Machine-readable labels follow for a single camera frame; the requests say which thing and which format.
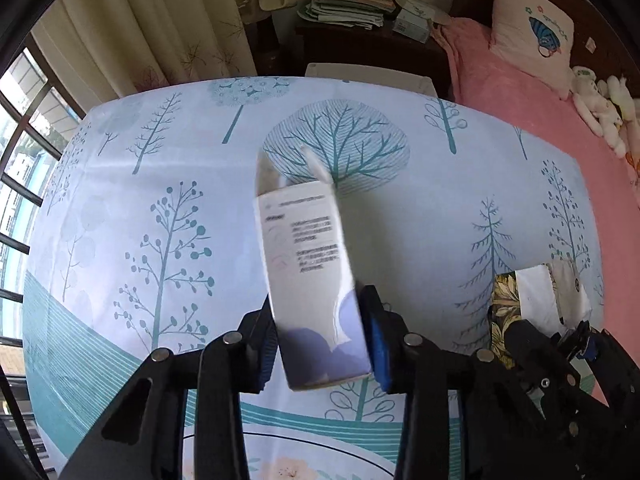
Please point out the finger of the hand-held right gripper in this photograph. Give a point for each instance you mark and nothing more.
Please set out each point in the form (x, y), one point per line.
(530, 350)
(590, 350)

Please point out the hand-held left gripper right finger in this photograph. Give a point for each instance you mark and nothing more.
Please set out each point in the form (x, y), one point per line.
(372, 345)

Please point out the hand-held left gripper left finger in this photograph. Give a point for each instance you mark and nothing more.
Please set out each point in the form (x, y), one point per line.
(267, 355)

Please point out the floral print packet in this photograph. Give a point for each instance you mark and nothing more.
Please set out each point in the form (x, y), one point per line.
(535, 295)

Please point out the white cardboard box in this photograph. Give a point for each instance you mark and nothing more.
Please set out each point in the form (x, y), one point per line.
(310, 270)

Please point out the white plush toy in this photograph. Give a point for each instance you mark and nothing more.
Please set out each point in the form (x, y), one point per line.
(595, 105)

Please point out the pink bedspread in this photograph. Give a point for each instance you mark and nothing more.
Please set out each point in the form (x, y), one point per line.
(500, 100)

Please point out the white chair back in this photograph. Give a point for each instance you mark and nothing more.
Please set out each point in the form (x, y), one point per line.
(370, 77)

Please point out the dark wooden nightstand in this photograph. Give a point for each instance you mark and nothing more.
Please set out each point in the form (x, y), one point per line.
(360, 47)

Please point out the white embroidered pillow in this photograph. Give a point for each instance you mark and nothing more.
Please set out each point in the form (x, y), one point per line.
(530, 35)

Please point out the tissue box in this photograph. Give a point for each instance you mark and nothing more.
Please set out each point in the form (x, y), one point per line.
(412, 20)

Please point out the window with black grille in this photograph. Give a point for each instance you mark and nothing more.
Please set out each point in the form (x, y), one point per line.
(25, 125)

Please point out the pile of books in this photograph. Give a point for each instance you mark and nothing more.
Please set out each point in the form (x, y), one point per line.
(345, 5)

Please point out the cream curtain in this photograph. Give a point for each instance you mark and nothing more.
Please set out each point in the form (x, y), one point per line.
(150, 25)

